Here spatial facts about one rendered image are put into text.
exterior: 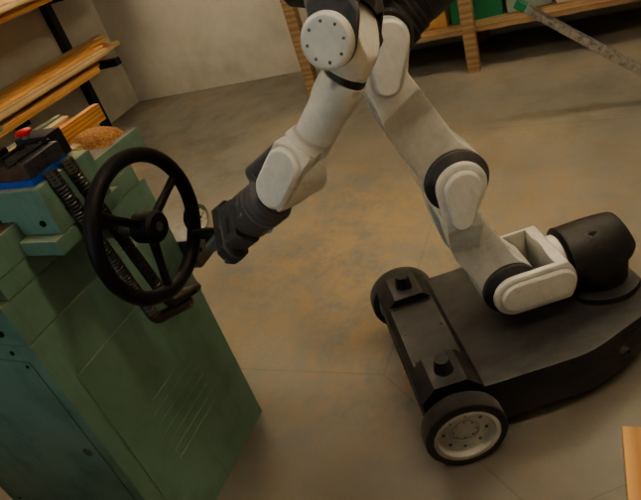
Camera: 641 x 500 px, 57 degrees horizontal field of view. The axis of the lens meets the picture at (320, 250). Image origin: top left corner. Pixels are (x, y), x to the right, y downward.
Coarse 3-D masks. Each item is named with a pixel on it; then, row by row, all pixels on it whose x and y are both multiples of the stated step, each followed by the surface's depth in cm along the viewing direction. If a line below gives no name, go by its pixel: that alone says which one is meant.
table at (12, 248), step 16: (128, 128) 131; (112, 144) 125; (128, 144) 128; (96, 160) 120; (112, 192) 111; (112, 208) 111; (0, 224) 105; (16, 224) 104; (0, 240) 101; (16, 240) 104; (32, 240) 103; (48, 240) 101; (64, 240) 101; (0, 256) 101; (16, 256) 104; (0, 272) 101
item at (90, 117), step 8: (96, 104) 140; (80, 112) 138; (88, 112) 138; (96, 112) 140; (72, 120) 134; (80, 120) 136; (88, 120) 138; (96, 120) 140; (64, 128) 132; (72, 128) 134; (80, 128) 136; (64, 136) 132; (72, 136) 134
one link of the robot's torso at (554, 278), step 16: (512, 240) 156; (528, 240) 155; (544, 240) 147; (528, 256) 159; (544, 256) 147; (560, 256) 142; (528, 272) 141; (544, 272) 141; (560, 272) 141; (576, 272) 142; (512, 288) 141; (528, 288) 141; (544, 288) 142; (560, 288) 143; (496, 304) 144; (512, 304) 143; (528, 304) 144; (544, 304) 146
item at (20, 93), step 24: (0, 0) 336; (24, 0) 340; (48, 0) 362; (0, 24) 331; (48, 24) 423; (96, 48) 406; (48, 72) 377; (72, 72) 380; (96, 72) 397; (0, 96) 356; (24, 96) 346; (48, 96) 363; (96, 96) 456; (0, 120) 330; (24, 120) 343
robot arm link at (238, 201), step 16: (240, 192) 103; (224, 208) 109; (240, 208) 102; (224, 224) 108; (240, 224) 103; (256, 224) 102; (224, 240) 107; (240, 240) 106; (256, 240) 108; (224, 256) 108; (240, 256) 109
